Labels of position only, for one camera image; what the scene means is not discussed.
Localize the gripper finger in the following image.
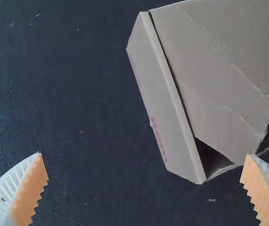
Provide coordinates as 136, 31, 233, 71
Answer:
239, 153, 269, 226
0, 151, 49, 226

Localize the black mat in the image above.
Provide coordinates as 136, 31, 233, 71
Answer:
0, 0, 269, 226

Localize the cardboard box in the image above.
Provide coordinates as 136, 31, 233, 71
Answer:
125, 0, 269, 185

